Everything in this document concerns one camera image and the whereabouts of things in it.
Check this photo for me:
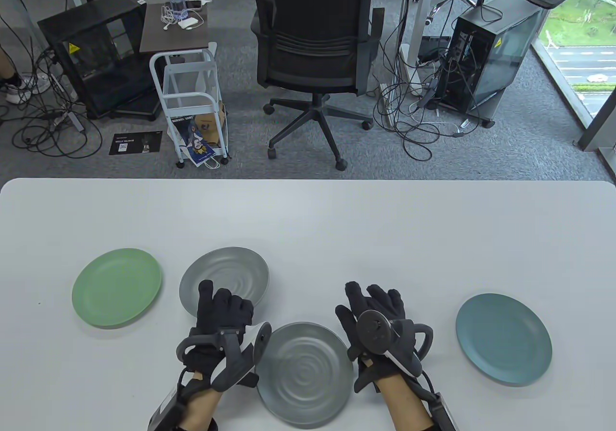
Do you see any person's left hand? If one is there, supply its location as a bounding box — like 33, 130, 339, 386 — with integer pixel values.
182, 279, 256, 383

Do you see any person's right hand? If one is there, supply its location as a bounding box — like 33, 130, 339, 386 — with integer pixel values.
335, 282, 424, 393

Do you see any grey white handheld controller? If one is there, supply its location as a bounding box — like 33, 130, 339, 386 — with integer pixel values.
176, 322, 272, 393
356, 310, 434, 378

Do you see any grey plate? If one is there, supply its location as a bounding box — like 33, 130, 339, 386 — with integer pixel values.
255, 323, 355, 427
179, 247, 270, 317

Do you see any green plate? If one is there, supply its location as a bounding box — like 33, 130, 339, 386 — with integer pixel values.
72, 248, 162, 328

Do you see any teal plate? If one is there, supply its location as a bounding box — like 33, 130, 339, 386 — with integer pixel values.
456, 293, 552, 386

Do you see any person's right forearm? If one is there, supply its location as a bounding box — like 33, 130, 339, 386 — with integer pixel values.
378, 371, 434, 431

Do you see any person's left forearm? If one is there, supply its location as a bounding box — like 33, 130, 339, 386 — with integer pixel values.
180, 373, 224, 431

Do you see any black wrist sensor box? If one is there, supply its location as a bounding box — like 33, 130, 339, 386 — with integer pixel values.
148, 385, 186, 431
423, 378, 460, 431

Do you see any blue printed bag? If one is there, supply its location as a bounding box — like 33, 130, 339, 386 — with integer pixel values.
169, 115, 215, 166

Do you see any brown paper bag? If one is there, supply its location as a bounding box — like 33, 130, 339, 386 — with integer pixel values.
195, 111, 227, 145

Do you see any black printed flyer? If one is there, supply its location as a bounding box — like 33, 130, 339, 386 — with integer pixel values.
109, 131, 163, 156

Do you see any white rolling cart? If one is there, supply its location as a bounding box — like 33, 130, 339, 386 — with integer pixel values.
149, 48, 231, 169

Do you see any grey power strip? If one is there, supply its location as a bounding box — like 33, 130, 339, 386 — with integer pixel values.
53, 111, 85, 133

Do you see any black floor box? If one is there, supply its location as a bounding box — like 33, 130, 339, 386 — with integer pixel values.
419, 36, 453, 63

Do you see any black computer tower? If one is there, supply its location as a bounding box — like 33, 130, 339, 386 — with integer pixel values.
440, 0, 549, 128

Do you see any brown side table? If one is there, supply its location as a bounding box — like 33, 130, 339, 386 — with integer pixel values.
140, 2, 217, 56

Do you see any black glass-panel cabinet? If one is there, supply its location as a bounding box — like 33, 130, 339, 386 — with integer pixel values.
38, 0, 162, 121

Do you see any black office chair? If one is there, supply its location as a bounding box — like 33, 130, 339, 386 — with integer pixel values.
250, 0, 385, 171

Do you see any tangle of black white cables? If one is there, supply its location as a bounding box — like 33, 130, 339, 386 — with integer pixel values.
373, 41, 482, 162

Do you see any grey window frame post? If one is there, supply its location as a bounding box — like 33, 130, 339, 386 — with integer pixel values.
573, 82, 616, 152

